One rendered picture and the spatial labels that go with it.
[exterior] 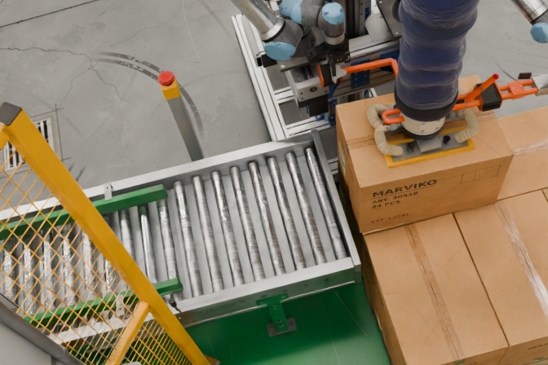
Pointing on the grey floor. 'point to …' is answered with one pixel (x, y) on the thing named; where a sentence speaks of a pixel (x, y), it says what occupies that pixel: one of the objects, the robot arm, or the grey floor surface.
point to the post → (183, 120)
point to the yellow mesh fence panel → (47, 170)
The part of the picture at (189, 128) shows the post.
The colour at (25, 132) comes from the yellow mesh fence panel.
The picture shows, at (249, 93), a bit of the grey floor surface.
